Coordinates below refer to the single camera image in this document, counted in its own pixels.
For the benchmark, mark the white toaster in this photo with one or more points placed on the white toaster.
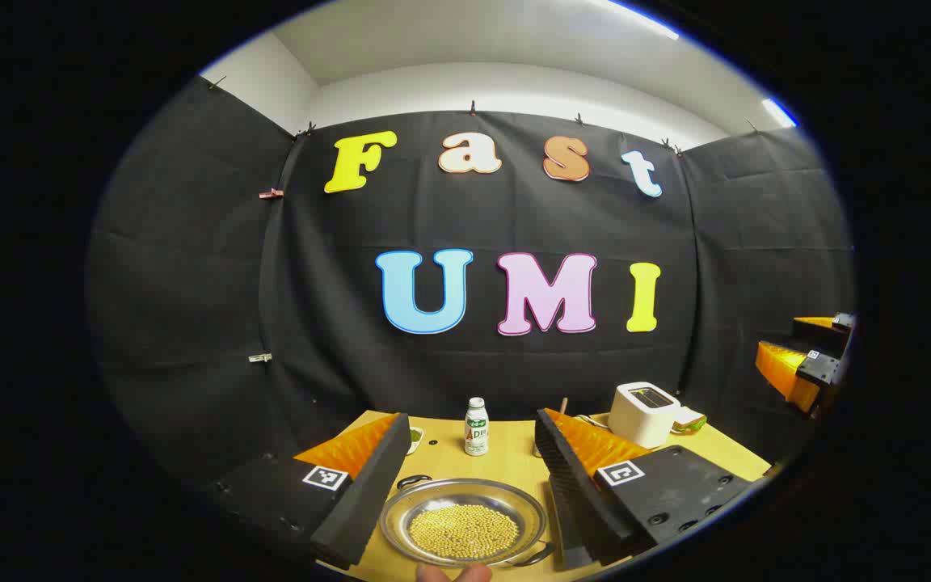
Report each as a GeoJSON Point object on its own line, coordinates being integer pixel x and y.
{"type": "Point", "coordinates": [642, 416]}

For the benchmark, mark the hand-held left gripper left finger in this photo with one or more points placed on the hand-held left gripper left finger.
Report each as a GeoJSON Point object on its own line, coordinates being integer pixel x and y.
{"type": "Point", "coordinates": [368, 493]}

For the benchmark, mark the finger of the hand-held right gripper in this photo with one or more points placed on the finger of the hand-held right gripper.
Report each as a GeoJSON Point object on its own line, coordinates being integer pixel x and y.
{"type": "Point", "coordinates": [825, 333]}
{"type": "Point", "coordinates": [785, 372]}

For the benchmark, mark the white divided sauce dish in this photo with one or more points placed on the white divided sauce dish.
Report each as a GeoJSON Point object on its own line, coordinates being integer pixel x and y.
{"type": "Point", "coordinates": [414, 438]}

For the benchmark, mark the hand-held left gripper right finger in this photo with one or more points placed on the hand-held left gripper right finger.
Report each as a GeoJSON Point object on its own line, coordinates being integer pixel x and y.
{"type": "Point", "coordinates": [575, 501]}

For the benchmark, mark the pink clip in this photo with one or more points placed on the pink clip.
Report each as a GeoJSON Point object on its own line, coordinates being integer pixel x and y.
{"type": "Point", "coordinates": [271, 193]}

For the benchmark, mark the stainless steel pot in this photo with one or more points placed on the stainless steel pot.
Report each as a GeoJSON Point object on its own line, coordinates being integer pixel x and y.
{"type": "Point", "coordinates": [465, 497]}

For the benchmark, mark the toy sandwich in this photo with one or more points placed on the toy sandwich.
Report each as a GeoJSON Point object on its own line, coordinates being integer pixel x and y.
{"type": "Point", "coordinates": [690, 419]}

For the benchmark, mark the pile of yellow soybeans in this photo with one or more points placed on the pile of yellow soybeans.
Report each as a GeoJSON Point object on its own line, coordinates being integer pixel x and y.
{"type": "Point", "coordinates": [463, 532]}

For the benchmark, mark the white bottle green label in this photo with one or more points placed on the white bottle green label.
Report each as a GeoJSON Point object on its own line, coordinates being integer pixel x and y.
{"type": "Point", "coordinates": [476, 432]}

